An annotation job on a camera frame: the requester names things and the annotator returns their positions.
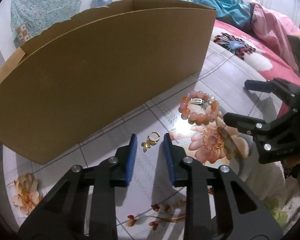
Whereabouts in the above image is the gold keyring charm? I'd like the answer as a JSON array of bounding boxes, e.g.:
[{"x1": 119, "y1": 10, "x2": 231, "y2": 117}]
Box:
[{"x1": 140, "y1": 131, "x2": 162, "y2": 153}]

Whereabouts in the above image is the floral table cover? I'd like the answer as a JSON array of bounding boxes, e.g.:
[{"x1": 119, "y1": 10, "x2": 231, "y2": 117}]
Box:
[{"x1": 2, "y1": 39, "x2": 300, "y2": 240}]

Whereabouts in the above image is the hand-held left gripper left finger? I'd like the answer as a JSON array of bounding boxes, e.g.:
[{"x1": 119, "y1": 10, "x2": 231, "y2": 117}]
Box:
[{"x1": 18, "y1": 133, "x2": 138, "y2": 240}]

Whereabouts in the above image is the pink blanket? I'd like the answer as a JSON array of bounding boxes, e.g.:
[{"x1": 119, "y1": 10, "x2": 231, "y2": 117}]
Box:
[{"x1": 250, "y1": 2, "x2": 300, "y2": 73}]

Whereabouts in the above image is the blue patterned blanket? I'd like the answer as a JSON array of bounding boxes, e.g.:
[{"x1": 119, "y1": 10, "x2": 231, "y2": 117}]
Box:
[{"x1": 170, "y1": 0, "x2": 255, "y2": 28}]

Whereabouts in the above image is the pink orange bead bracelet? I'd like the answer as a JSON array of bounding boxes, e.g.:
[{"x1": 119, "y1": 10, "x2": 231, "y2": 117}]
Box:
[{"x1": 180, "y1": 90, "x2": 220, "y2": 125}]

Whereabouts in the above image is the hanging teal floral cloth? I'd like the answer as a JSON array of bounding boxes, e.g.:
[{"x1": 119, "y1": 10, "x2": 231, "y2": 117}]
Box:
[{"x1": 10, "y1": 0, "x2": 90, "y2": 48}]

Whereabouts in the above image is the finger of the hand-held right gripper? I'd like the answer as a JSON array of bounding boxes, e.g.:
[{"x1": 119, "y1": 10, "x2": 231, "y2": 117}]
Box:
[
  {"x1": 244, "y1": 77, "x2": 300, "y2": 110},
  {"x1": 224, "y1": 110, "x2": 300, "y2": 164}
]

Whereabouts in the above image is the brown cardboard box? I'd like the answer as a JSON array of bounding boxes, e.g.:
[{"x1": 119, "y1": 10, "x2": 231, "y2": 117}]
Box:
[{"x1": 0, "y1": 0, "x2": 217, "y2": 166}]

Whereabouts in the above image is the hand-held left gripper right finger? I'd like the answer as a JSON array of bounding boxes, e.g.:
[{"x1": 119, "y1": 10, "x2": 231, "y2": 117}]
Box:
[{"x1": 163, "y1": 133, "x2": 284, "y2": 240}]

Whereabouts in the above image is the pink floral bed cover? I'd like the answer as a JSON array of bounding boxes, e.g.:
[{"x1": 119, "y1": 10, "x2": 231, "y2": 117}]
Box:
[{"x1": 210, "y1": 20, "x2": 300, "y2": 85}]

